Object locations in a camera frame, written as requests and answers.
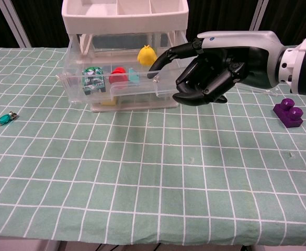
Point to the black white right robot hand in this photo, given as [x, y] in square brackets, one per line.
[220, 68]

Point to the clear drawer with toys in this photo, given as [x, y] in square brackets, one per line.
[74, 90]

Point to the white plastic drawer cabinet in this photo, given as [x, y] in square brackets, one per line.
[126, 21]

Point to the clear plastic rod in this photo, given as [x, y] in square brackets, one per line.
[273, 93]

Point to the yellow plastic toy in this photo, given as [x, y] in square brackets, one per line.
[147, 56]

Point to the purple building block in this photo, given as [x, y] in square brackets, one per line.
[288, 115]

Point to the teal plastic toy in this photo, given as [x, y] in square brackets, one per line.
[133, 77]

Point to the red plastic toy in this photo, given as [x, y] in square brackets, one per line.
[118, 77]

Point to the yellow sponge block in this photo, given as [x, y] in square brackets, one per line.
[108, 102]

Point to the green checkered tablecloth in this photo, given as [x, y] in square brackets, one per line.
[152, 170]

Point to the black curtain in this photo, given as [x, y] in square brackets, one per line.
[37, 21]

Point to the teal metal clip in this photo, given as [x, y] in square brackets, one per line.
[4, 119]

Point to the white frame post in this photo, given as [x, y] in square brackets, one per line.
[258, 15]
[15, 23]

